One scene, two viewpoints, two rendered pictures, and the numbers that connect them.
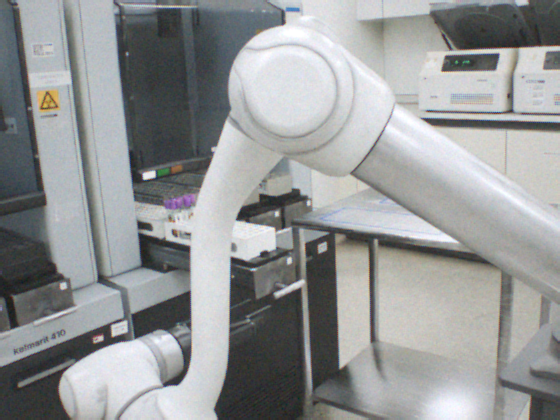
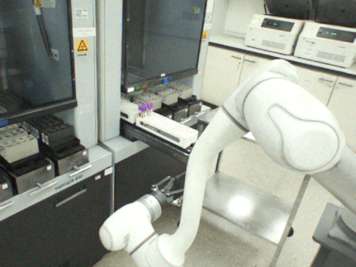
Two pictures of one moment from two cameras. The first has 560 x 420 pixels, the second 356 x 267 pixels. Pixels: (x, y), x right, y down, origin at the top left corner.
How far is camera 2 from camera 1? 0.38 m
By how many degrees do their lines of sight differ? 15
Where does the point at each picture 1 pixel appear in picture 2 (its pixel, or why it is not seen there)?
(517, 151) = not seen: hidden behind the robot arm
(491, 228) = not seen: outside the picture
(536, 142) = (301, 74)
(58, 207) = (82, 107)
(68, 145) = (91, 72)
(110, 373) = (130, 227)
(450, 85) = (264, 35)
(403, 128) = (346, 157)
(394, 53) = (233, 7)
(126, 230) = (114, 117)
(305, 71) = (325, 140)
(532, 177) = not seen: hidden behind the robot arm
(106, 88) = (114, 39)
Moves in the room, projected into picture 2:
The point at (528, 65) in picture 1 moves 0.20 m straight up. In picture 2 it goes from (308, 32) to (314, 11)
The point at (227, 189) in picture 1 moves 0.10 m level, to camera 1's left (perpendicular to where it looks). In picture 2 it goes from (215, 147) to (178, 145)
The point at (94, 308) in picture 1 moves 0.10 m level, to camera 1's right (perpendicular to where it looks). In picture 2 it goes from (98, 162) to (121, 163)
